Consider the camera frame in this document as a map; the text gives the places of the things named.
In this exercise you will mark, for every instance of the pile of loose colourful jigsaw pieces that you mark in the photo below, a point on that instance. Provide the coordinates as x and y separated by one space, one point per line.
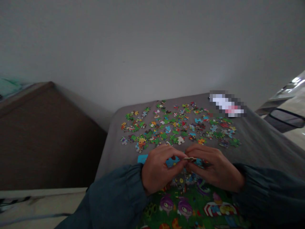
176 125

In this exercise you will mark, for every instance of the partly assembled cartoon jigsaw puzzle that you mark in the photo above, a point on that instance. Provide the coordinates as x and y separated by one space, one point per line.
190 210

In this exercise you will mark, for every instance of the white plastic furniture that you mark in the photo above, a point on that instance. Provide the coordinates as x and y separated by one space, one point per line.
283 95

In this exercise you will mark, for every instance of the pale green cloth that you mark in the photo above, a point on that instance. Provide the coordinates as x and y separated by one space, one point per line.
8 87

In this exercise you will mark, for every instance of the person's right hand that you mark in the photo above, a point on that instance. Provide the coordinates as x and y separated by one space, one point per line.
219 171

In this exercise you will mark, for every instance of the small jigsaw puzzle piece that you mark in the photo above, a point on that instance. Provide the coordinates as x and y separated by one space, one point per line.
190 158

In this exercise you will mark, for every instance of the brown upholstered furniture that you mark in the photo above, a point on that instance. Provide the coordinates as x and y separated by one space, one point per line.
47 138

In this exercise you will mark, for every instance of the person's left hand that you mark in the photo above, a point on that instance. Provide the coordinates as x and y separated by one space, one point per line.
155 171

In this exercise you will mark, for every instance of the grey bag with black trim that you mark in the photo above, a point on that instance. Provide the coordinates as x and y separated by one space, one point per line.
286 120

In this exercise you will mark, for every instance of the grey table cloth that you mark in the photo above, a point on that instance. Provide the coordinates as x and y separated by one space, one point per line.
257 143

